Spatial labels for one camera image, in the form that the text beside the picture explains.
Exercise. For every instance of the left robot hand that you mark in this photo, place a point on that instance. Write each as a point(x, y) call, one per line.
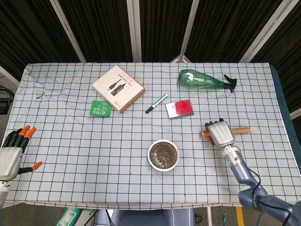
point(9, 162)

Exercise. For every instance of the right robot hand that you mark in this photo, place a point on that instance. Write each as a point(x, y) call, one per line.
point(221, 134)

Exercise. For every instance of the wooden stick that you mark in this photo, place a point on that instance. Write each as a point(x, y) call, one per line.
point(242, 130)

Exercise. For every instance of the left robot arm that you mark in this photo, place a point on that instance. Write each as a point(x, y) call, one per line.
point(2, 193)

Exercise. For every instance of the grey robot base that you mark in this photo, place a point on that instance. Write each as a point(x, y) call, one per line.
point(145, 219)

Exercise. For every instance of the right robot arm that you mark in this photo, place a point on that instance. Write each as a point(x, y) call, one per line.
point(242, 171)

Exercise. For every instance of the stainless steel bowl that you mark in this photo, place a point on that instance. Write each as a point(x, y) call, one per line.
point(151, 162)

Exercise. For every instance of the red ink pad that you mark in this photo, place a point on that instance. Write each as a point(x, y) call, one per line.
point(182, 108)

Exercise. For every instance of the green plastic spray bottle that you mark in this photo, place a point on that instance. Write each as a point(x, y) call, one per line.
point(200, 81)

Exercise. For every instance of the black equipment box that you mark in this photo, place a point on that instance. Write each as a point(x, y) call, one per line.
point(4, 103)

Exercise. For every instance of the crushed nuts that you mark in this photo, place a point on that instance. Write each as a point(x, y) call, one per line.
point(163, 156)

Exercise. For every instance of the green white marker pen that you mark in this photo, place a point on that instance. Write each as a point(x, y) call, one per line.
point(156, 103)

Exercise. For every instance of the green white floor object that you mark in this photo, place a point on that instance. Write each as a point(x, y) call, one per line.
point(68, 217)

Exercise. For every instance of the white table leg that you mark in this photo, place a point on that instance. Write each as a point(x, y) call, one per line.
point(209, 217)

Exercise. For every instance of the checkered tablecloth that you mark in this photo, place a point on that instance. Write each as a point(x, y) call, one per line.
point(94, 153)

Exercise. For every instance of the green packet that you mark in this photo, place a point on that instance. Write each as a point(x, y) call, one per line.
point(100, 109)

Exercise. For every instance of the white cardboard box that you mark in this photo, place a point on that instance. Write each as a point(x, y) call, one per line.
point(117, 88)

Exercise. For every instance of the dark pleated curtain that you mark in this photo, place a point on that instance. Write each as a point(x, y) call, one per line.
point(101, 23)

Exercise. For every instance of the white metal frame post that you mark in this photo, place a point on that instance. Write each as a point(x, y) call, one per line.
point(134, 30)
point(8, 75)
point(265, 30)
point(188, 30)
point(68, 33)
point(296, 114)

